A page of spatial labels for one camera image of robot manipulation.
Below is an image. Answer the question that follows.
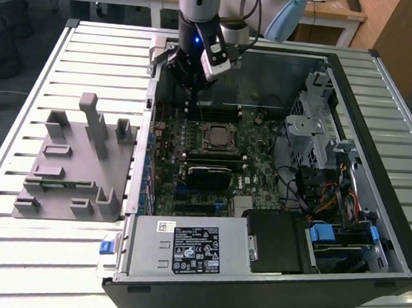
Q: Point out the grey metal drive cage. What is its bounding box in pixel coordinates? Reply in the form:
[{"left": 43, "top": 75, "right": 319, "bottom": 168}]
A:
[{"left": 281, "top": 69, "right": 363, "bottom": 174}]

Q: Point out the black graphics card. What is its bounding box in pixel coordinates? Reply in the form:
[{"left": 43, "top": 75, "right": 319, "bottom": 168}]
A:
[{"left": 184, "top": 163, "right": 233, "bottom": 193}]

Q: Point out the silver power supply unit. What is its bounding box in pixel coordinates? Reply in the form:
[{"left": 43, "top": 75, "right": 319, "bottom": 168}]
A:
[{"left": 125, "top": 213, "right": 258, "bottom": 285}]

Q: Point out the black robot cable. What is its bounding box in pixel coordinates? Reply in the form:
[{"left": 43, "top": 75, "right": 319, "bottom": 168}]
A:
[
  {"left": 237, "top": 0, "right": 250, "bottom": 21},
  {"left": 249, "top": 0, "right": 266, "bottom": 55}
]

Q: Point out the green motherboard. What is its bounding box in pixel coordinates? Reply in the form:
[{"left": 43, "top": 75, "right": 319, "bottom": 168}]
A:
[{"left": 143, "top": 101, "right": 292, "bottom": 227}]

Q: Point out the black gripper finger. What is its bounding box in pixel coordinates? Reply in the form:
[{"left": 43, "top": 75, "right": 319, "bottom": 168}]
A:
[{"left": 189, "top": 85, "right": 201, "bottom": 121}]

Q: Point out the black office chair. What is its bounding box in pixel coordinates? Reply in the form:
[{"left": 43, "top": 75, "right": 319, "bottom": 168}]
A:
[{"left": 0, "top": 0, "right": 37, "bottom": 83}]

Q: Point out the wooden cabinet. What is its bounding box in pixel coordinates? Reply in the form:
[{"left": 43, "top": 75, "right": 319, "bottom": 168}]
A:
[{"left": 346, "top": 0, "right": 412, "bottom": 100}]

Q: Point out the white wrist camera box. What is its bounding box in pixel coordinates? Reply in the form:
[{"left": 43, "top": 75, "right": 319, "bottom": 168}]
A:
[{"left": 199, "top": 46, "right": 233, "bottom": 83}]

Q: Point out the blue case latch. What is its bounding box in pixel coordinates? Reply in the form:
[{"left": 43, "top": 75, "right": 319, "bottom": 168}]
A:
[{"left": 98, "top": 233, "right": 121, "bottom": 255}]

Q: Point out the grey parts rack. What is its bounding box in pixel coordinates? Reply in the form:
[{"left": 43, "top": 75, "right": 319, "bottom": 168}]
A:
[{"left": 11, "top": 87, "right": 142, "bottom": 228}]

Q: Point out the silver chipset heat sink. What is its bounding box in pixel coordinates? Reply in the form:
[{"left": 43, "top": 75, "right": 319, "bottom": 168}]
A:
[{"left": 232, "top": 194, "right": 258, "bottom": 216}]

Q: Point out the black open PC case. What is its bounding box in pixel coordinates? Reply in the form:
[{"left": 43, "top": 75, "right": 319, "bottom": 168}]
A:
[{"left": 99, "top": 33, "right": 412, "bottom": 308}]

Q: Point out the metal socket cover frame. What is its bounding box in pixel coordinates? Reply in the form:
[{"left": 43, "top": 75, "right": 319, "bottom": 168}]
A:
[{"left": 201, "top": 122, "right": 239, "bottom": 153}]

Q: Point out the hard disk in blue carrier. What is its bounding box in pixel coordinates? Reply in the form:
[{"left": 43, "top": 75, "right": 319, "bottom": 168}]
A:
[{"left": 302, "top": 218, "right": 393, "bottom": 280}]

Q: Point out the yellow orange wire bundle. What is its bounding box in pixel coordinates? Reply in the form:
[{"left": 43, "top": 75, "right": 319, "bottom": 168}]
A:
[{"left": 307, "top": 158, "right": 366, "bottom": 224}]

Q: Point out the CPU socket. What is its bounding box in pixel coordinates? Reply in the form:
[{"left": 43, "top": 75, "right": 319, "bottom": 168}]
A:
[{"left": 199, "top": 120, "right": 241, "bottom": 156}]

